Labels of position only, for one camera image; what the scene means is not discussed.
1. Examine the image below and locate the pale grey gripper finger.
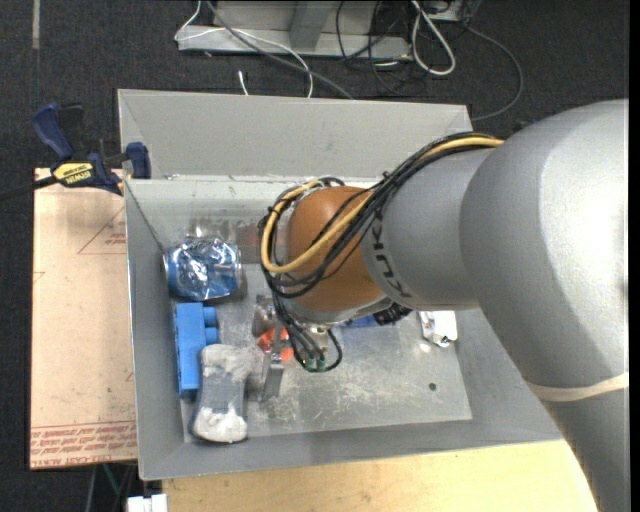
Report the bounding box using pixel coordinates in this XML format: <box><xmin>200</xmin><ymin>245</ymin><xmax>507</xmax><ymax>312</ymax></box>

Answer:
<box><xmin>261</xmin><ymin>350</ymin><xmax>287</xmax><ymax>402</ymax></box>
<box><xmin>251</xmin><ymin>294</ymin><xmax>277</xmax><ymax>337</ymax></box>

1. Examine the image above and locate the small orange object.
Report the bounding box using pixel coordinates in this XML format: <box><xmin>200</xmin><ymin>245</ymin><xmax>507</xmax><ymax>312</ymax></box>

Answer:
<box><xmin>256</xmin><ymin>326</ymin><xmax>293</xmax><ymax>363</ymax></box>

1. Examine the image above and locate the grey and white cloth toy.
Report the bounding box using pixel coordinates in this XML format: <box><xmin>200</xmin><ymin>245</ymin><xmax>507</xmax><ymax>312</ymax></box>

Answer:
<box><xmin>190</xmin><ymin>342</ymin><xmax>257</xmax><ymax>444</ymax></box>

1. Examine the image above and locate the crumpled blue foil packet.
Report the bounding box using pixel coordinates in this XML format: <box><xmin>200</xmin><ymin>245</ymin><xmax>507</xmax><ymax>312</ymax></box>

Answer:
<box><xmin>161</xmin><ymin>236</ymin><xmax>247</xmax><ymax>302</ymax></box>

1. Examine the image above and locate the grey metal bin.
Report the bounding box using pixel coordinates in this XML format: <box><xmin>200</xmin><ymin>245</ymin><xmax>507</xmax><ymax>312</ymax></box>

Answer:
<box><xmin>117</xmin><ymin>88</ymin><xmax>564</xmax><ymax>481</ymax></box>

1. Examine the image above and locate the blue toy building block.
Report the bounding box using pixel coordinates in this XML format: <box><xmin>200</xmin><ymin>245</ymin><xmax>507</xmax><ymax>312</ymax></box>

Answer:
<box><xmin>173</xmin><ymin>301</ymin><xmax>222</xmax><ymax>399</ymax></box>

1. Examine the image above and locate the white plastic object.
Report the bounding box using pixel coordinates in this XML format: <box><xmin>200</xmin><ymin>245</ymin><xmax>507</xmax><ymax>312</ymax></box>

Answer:
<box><xmin>416</xmin><ymin>309</ymin><xmax>459</xmax><ymax>349</ymax></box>

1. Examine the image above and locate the brown cardboard board red print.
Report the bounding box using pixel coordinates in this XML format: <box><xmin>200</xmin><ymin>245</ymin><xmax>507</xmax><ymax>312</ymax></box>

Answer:
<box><xmin>28</xmin><ymin>166</ymin><xmax>139</xmax><ymax>471</ymax></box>

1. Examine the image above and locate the black cylinder on white bracket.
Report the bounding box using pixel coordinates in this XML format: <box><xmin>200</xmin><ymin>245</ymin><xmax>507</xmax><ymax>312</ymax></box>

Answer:
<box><xmin>372</xmin><ymin>302</ymin><xmax>414</xmax><ymax>327</ymax></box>

